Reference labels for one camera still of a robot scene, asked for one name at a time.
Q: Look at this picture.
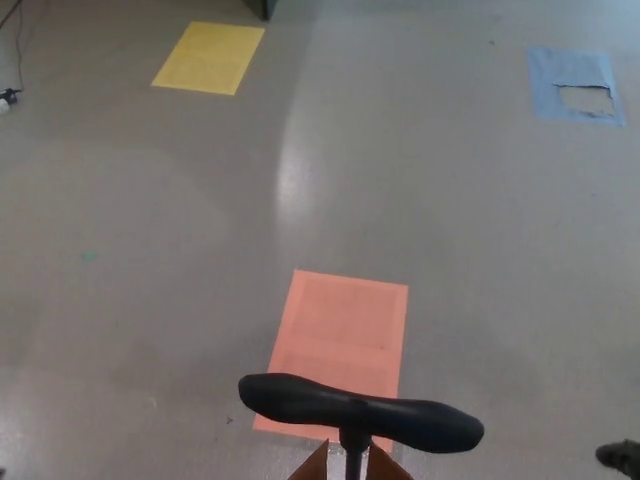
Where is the brown cardboard box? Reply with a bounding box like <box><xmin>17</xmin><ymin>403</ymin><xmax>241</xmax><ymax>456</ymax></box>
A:
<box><xmin>286</xmin><ymin>438</ymin><xmax>414</xmax><ymax>480</ymax></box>

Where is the dark cabinet base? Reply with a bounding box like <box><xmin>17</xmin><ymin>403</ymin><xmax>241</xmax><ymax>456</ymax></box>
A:
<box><xmin>242</xmin><ymin>0</ymin><xmax>312</xmax><ymax>23</ymax></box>

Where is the black and white power plug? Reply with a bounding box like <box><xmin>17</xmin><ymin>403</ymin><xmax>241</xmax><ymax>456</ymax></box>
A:
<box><xmin>0</xmin><ymin>87</ymin><xmax>23</xmax><ymax>117</ymax></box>

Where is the black handle bar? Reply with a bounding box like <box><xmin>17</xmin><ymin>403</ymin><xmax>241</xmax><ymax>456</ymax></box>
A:
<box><xmin>237</xmin><ymin>373</ymin><xmax>485</xmax><ymax>480</ymax></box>

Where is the yellow paper sheet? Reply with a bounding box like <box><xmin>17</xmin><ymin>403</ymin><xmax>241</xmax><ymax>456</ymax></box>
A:
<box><xmin>150</xmin><ymin>20</ymin><xmax>267</xmax><ymax>96</ymax></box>

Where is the orange paper sheet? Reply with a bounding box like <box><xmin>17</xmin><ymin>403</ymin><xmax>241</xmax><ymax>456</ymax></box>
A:
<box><xmin>252</xmin><ymin>269</ymin><xmax>410</xmax><ymax>455</ymax></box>

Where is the torn blue paper sheet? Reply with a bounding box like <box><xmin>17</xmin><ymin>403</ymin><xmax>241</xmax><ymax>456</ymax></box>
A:
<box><xmin>526</xmin><ymin>46</ymin><xmax>628</xmax><ymax>128</ymax></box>

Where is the dark shoe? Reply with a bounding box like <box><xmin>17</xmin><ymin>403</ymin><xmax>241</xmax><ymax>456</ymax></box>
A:
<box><xmin>595</xmin><ymin>438</ymin><xmax>640</xmax><ymax>472</ymax></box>

